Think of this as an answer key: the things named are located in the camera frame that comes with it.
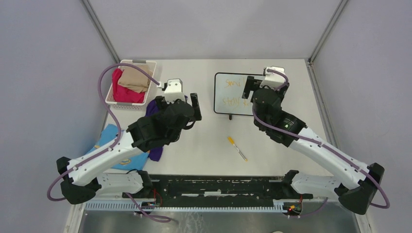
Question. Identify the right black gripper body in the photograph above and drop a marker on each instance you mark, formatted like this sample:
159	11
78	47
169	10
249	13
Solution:
281	91

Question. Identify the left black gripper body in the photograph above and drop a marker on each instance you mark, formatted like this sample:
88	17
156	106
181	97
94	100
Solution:
162	101

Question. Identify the black framed whiteboard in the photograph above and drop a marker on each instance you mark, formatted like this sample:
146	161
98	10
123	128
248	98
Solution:
228	90

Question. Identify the white marker pen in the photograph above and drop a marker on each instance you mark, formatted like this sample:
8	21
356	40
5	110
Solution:
240	153

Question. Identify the yellow marker cap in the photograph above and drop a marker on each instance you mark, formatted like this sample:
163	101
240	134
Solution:
230	140

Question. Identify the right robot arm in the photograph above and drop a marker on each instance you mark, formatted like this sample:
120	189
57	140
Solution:
354	184

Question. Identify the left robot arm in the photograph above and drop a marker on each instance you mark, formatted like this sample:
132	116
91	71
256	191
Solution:
84	178

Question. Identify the beige cloth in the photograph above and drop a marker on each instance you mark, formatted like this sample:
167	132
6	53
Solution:
134	80

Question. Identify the red cloth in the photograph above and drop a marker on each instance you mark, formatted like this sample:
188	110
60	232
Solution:
123	94

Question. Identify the purple cloth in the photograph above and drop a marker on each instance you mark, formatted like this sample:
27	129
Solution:
156	153

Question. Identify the blue patterned cloth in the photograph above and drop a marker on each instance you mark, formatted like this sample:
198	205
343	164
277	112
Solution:
108	134

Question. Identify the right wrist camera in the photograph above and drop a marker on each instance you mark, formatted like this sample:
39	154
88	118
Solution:
274	78

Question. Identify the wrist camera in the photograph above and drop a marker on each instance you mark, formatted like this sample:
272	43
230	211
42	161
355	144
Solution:
173	90
274	78

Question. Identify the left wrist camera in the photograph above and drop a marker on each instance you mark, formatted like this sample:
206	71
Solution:
173	90

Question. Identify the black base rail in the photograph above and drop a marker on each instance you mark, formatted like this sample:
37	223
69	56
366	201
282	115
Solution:
217	191

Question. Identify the white cable duct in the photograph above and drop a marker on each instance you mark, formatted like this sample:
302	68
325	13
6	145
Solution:
128	205

